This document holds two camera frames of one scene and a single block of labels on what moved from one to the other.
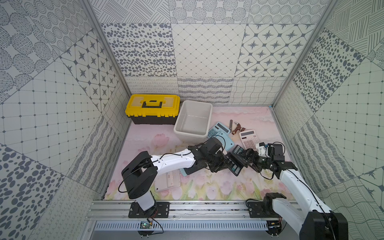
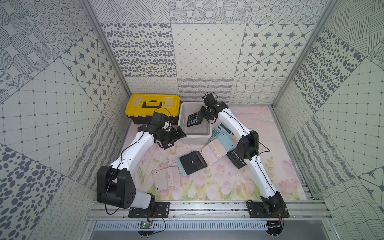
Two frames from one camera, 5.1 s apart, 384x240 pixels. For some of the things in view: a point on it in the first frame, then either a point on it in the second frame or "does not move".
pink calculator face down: (167, 181) does not move
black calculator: (234, 161) -> (193, 119)
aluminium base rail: (185, 216) does not move
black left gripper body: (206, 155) -> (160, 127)
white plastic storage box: (192, 124) does not move
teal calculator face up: (218, 126) does not move
